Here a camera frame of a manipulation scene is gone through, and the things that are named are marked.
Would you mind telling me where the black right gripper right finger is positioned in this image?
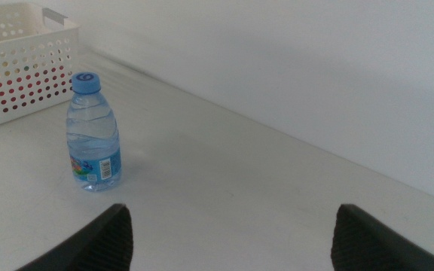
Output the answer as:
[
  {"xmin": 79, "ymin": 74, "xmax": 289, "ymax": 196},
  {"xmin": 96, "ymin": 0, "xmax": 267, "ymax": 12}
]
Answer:
[{"xmin": 329, "ymin": 203, "xmax": 434, "ymax": 271}]

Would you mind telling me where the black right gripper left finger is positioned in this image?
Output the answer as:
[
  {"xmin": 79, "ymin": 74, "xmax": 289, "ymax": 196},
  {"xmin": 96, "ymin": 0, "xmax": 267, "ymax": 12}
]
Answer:
[{"xmin": 15, "ymin": 203, "xmax": 134, "ymax": 271}]

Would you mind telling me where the white perforated plastic basket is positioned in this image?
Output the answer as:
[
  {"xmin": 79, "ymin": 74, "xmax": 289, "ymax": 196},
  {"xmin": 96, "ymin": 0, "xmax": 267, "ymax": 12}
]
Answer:
[{"xmin": 0, "ymin": 2, "xmax": 81, "ymax": 134}]

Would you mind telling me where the red cola can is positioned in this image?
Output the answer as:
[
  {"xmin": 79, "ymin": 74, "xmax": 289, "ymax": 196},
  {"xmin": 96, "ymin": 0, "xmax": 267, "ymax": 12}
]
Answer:
[{"xmin": 0, "ymin": 64, "xmax": 70, "ymax": 114}]

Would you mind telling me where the clear water bottle blue cap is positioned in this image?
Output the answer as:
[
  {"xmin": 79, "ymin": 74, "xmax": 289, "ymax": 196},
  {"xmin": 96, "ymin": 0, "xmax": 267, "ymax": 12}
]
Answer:
[{"xmin": 65, "ymin": 71, "xmax": 123, "ymax": 193}]

